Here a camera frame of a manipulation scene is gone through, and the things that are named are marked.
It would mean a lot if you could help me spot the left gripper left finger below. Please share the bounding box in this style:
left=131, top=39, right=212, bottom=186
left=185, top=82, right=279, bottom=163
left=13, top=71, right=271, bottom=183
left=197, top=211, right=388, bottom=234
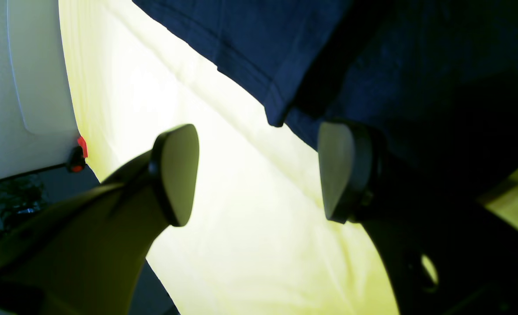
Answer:
left=0, top=124, right=199, bottom=315

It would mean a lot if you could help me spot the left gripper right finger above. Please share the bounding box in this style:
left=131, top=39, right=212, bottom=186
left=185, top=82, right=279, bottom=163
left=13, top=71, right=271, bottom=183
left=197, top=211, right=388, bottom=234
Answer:
left=317, top=120, right=518, bottom=315

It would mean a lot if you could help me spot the dark navy T-shirt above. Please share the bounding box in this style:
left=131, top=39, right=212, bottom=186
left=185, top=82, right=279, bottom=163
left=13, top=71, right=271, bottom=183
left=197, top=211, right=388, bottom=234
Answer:
left=135, top=0, right=518, bottom=196

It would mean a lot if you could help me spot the red black clamp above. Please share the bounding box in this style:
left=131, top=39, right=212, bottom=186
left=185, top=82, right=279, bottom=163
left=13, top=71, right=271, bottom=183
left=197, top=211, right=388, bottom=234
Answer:
left=66, top=136, right=88, bottom=173

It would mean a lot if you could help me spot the yellow table cloth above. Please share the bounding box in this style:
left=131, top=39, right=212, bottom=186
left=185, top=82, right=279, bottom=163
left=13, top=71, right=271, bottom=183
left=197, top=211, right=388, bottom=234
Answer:
left=58, top=0, right=518, bottom=315

